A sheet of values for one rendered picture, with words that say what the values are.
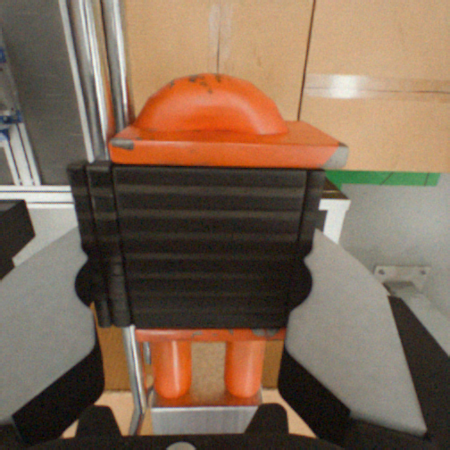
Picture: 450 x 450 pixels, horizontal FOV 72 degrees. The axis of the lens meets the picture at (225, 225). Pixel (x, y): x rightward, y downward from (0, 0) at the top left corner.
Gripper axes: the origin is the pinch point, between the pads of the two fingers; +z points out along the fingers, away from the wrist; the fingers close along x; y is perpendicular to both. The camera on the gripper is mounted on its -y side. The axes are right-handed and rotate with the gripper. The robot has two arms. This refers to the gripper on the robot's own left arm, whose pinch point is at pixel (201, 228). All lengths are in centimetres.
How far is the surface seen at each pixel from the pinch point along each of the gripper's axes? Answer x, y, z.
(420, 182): 97, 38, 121
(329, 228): 33, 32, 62
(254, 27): 9, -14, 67
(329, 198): 31, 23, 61
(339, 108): 31, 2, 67
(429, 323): 101, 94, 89
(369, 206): 76, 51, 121
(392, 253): 96, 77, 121
